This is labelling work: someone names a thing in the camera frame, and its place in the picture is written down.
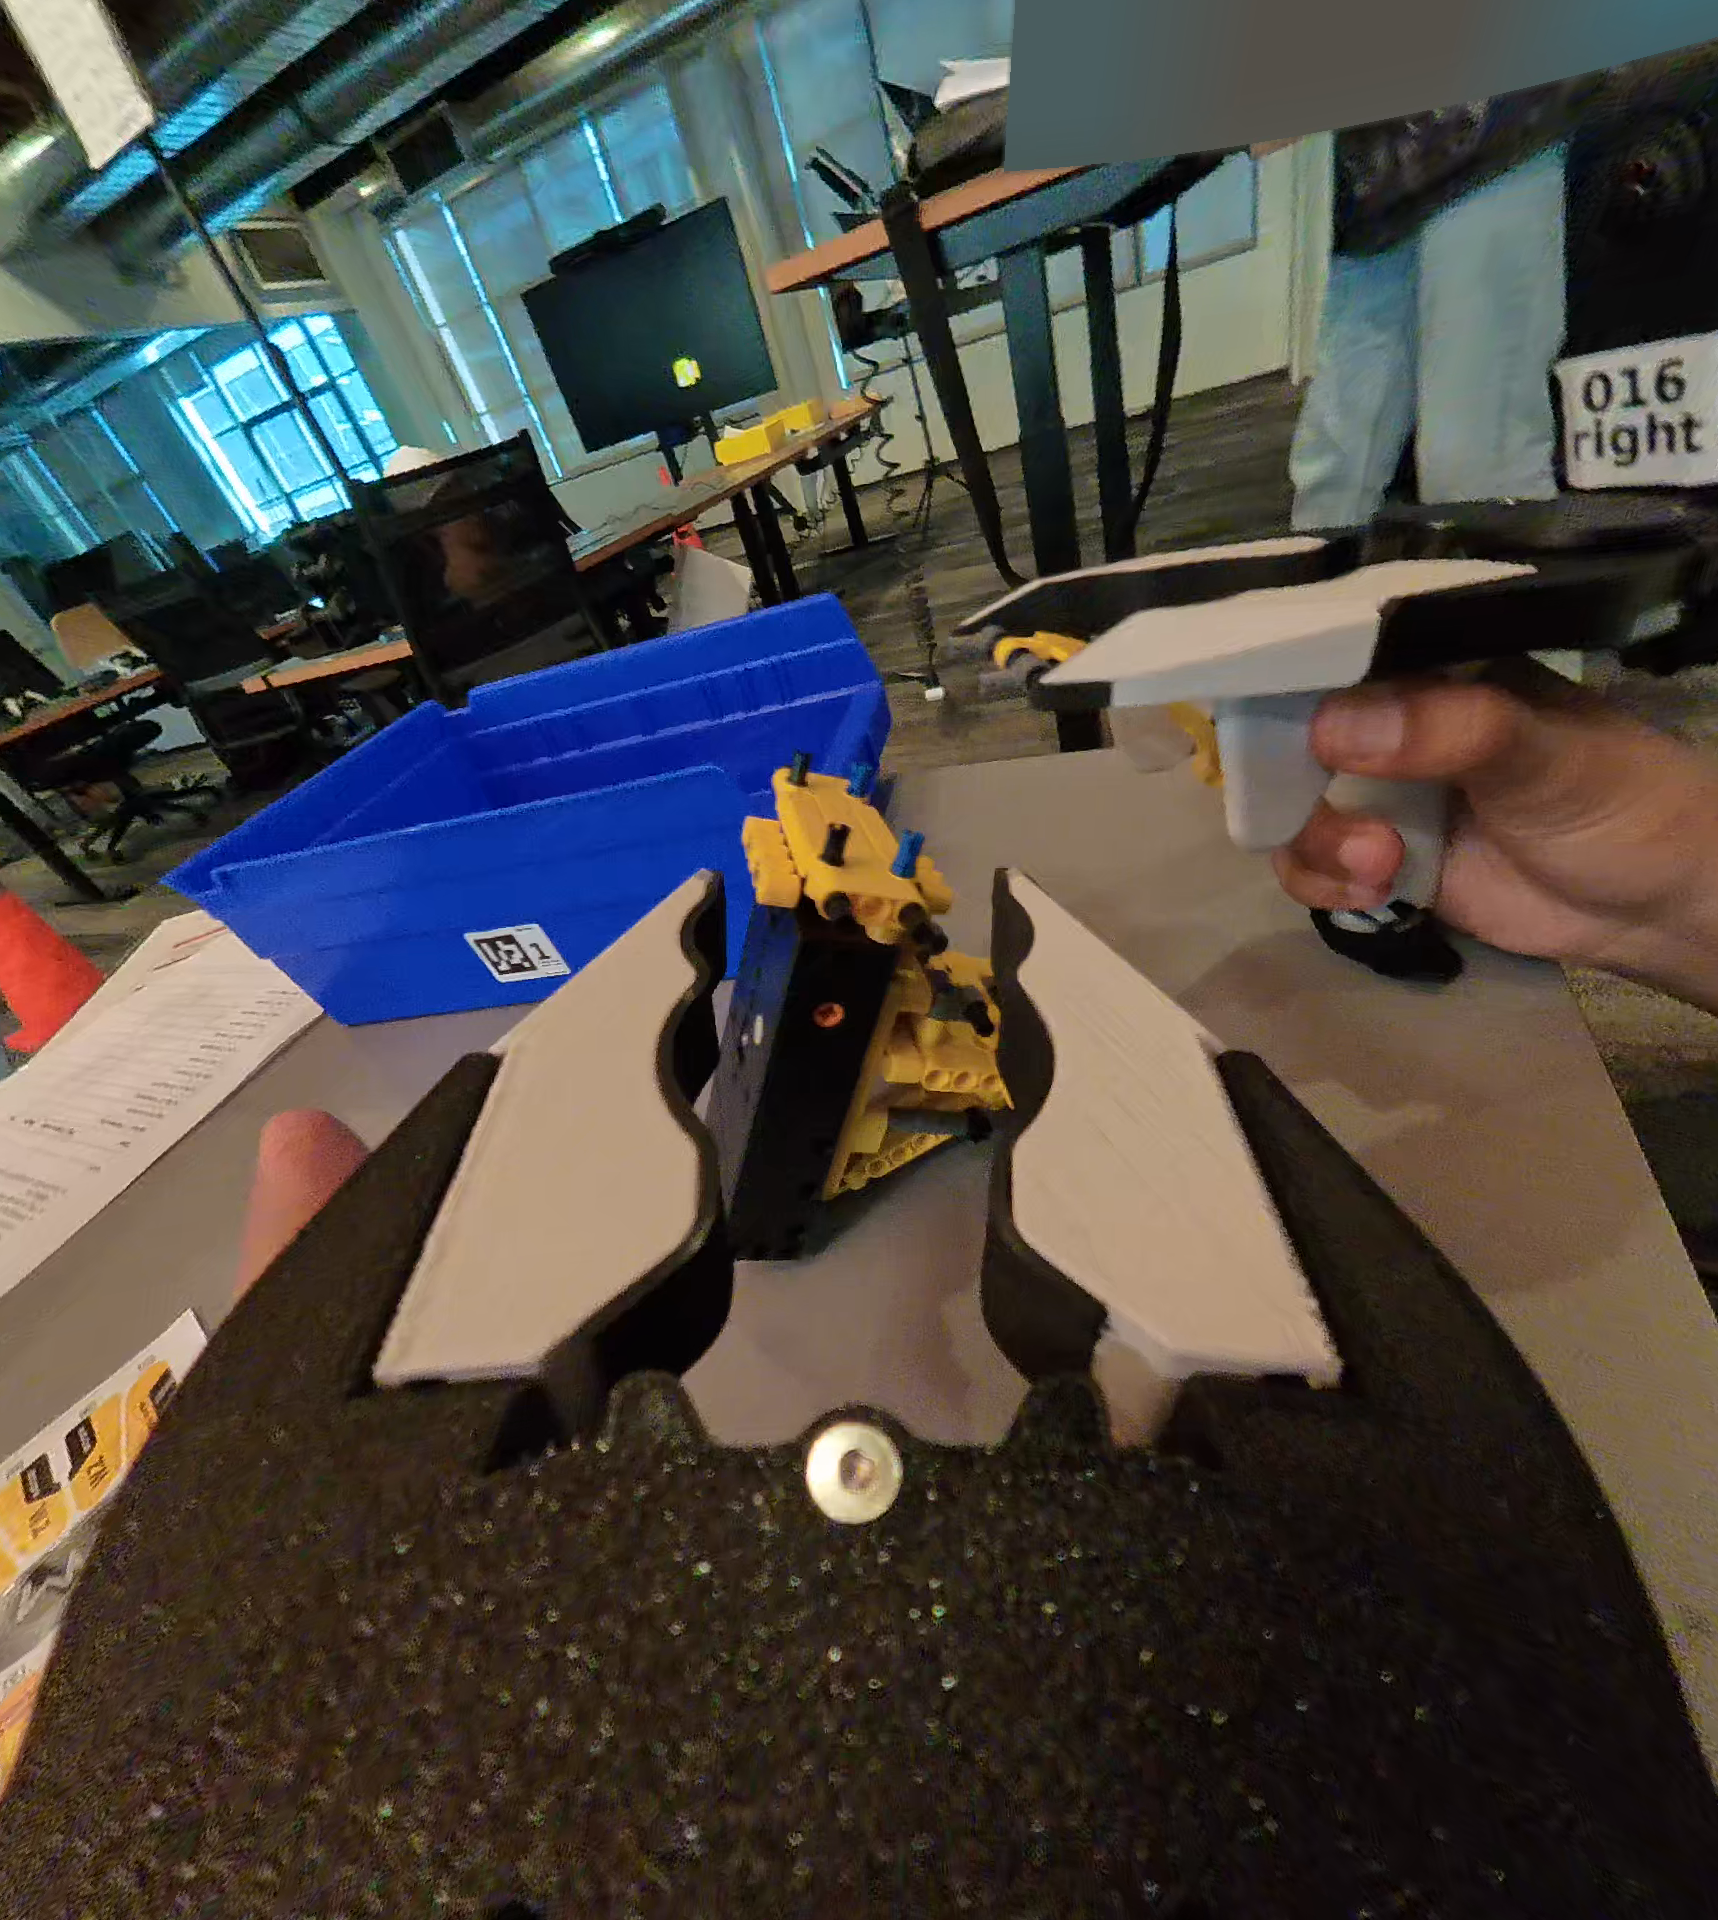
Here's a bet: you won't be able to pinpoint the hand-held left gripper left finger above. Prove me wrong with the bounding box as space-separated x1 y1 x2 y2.
372 869 735 1389

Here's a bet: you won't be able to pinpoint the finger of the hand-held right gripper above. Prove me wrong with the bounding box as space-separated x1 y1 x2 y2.
955 535 1365 642
1030 557 1546 713

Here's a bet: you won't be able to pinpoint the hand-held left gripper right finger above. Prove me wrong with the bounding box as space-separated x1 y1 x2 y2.
978 865 1344 1442

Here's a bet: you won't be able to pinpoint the yellow brick panel with axle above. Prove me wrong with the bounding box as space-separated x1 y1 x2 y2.
981 625 1234 791

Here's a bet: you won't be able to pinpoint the yellow black toy brick model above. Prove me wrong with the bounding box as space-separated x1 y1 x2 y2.
697 750 1021 1266

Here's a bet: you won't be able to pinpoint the person's left hand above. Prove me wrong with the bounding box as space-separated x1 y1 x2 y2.
235 1109 370 1300

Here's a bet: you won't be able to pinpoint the person's right hand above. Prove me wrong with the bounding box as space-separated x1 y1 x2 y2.
1269 665 1718 969

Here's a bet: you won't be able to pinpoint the wooden standing desk black legs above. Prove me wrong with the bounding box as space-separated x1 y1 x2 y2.
762 149 1258 756

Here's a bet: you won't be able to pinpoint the blue plastic bin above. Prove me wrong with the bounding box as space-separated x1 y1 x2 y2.
162 587 898 1031

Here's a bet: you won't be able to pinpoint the yellow plastic bin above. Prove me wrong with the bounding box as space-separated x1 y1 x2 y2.
709 397 826 469

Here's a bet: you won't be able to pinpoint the long wooden desk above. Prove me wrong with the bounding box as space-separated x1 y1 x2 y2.
557 394 894 610

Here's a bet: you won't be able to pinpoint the printed paper sheets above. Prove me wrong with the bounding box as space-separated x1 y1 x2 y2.
0 904 331 1380

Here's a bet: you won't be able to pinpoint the black TV monitor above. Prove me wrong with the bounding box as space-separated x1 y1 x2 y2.
517 194 781 455

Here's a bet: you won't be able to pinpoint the orange traffic cone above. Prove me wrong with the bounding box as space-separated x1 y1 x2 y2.
0 797 112 1056

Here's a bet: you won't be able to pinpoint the yellow printed leaflet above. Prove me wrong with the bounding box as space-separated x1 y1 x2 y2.
0 1307 211 1920

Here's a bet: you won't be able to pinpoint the black framed screen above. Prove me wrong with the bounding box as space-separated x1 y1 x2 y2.
346 427 609 709

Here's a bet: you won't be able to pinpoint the white hanging sign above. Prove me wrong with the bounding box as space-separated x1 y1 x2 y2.
0 0 162 174

